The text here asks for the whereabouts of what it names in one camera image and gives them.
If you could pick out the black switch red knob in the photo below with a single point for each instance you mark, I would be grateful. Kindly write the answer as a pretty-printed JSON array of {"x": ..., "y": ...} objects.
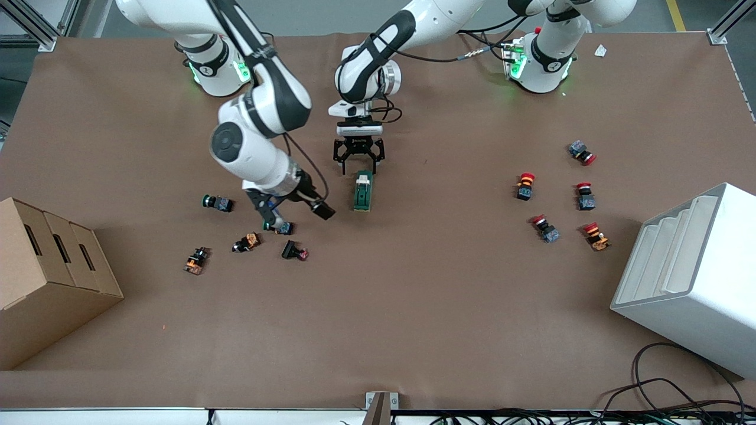
[{"x": 289, "y": 250}]

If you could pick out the aluminium frame profile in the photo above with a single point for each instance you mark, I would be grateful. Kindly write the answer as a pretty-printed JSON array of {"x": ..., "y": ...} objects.
[
  {"x": 723, "y": 29},
  {"x": 35, "y": 38}
]

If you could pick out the white paper scrap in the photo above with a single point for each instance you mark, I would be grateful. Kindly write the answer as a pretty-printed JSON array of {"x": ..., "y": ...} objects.
[{"x": 600, "y": 51}]

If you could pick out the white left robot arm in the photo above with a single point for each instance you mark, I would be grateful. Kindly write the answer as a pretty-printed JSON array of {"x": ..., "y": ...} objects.
[{"x": 549, "y": 62}]

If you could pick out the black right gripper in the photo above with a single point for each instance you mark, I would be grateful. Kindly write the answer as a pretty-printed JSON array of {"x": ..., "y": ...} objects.
[{"x": 306, "y": 196}]

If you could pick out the white table edge rail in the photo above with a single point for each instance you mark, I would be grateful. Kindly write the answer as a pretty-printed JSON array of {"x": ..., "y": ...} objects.
[{"x": 118, "y": 417}]

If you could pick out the green push button grey body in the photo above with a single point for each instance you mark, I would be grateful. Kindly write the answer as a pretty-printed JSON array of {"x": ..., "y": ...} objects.
[
  {"x": 221, "y": 203},
  {"x": 285, "y": 228}
]

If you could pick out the paper table cover sheet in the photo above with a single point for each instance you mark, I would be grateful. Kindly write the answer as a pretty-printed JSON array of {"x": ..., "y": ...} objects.
[{"x": 413, "y": 307}]

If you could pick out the cardboard box with slots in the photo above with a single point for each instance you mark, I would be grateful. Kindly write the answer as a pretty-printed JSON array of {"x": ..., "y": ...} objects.
[{"x": 47, "y": 295}]

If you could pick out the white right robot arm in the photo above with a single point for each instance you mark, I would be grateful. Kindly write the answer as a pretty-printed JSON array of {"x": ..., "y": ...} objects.
[{"x": 260, "y": 153}]

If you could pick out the red push button orange body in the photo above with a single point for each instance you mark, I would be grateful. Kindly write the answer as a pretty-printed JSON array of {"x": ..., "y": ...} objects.
[
  {"x": 524, "y": 190},
  {"x": 598, "y": 241}
]

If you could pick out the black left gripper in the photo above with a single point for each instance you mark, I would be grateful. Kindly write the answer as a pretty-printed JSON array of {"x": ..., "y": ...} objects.
[{"x": 358, "y": 146}]

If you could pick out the white stepped rack box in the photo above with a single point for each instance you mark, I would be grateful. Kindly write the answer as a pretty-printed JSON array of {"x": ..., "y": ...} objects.
[{"x": 697, "y": 307}]

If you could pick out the black push button orange body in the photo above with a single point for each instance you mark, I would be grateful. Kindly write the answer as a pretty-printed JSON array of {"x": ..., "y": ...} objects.
[
  {"x": 195, "y": 262},
  {"x": 250, "y": 241}
]

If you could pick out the metal table bracket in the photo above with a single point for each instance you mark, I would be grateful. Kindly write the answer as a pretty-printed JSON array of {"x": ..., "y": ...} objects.
[{"x": 381, "y": 404}]

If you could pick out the red push button grey body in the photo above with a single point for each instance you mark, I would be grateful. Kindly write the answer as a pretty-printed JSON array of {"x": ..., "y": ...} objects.
[
  {"x": 550, "y": 234},
  {"x": 586, "y": 202},
  {"x": 577, "y": 149}
]

